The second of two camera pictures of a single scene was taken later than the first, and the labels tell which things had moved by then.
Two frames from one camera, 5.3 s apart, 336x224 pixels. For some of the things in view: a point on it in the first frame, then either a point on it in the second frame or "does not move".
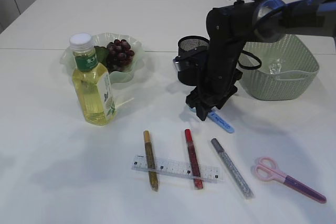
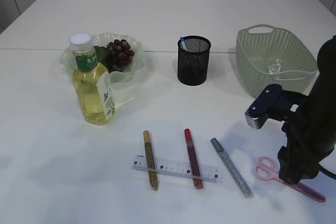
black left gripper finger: x=202 y=112 → x=293 y=173
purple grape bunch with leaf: x=117 y=55 does not move
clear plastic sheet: x=275 y=67 does not move
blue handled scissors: x=221 y=123 → x=185 y=43
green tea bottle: x=94 y=96 does not move
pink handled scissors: x=268 y=170 does not move
